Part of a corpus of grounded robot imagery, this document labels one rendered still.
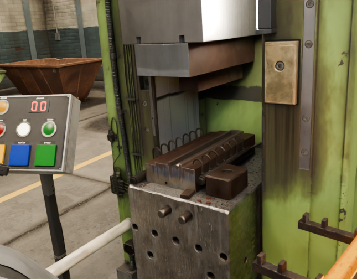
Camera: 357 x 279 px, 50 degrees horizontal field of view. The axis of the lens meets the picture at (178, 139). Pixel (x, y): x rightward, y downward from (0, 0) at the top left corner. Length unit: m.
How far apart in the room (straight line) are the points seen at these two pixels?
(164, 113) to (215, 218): 0.50
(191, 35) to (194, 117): 0.59
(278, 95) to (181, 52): 0.29
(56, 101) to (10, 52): 8.87
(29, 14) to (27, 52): 0.92
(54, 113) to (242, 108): 0.72
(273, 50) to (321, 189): 0.42
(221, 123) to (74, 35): 8.71
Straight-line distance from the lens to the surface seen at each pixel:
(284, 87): 1.11
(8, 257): 0.28
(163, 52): 1.15
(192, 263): 1.26
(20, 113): 1.52
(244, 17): 1.28
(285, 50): 1.10
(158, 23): 1.15
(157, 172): 1.27
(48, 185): 1.60
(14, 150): 1.48
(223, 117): 1.64
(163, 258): 1.33
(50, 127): 1.44
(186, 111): 1.56
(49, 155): 1.41
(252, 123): 1.58
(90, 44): 9.83
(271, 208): 1.26
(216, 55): 1.23
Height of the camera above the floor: 1.42
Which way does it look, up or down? 17 degrees down
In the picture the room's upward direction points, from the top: 4 degrees counter-clockwise
